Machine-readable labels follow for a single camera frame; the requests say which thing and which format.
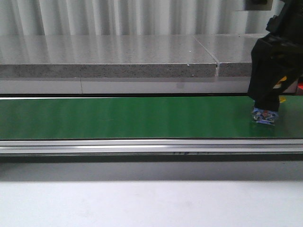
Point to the white cabinet panel under slab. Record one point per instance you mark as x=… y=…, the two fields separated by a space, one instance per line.
x=221 y=85

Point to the grey speckled stone slab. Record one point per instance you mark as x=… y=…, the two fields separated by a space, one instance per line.
x=231 y=52
x=104 y=56

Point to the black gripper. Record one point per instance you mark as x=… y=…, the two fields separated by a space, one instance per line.
x=272 y=71

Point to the white pleated curtain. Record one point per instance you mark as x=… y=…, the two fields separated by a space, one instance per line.
x=132 y=17

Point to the aluminium conveyor frame rail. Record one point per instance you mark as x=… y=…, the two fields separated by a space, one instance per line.
x=151 y=150

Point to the grey speckled stone slab right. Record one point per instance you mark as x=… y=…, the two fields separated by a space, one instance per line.
x=231 y=52

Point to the green conveyor belt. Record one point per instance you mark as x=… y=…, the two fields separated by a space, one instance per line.
x=144 y=117

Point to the grey speckled stone slab left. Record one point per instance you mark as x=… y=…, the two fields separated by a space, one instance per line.
x=104 y=56

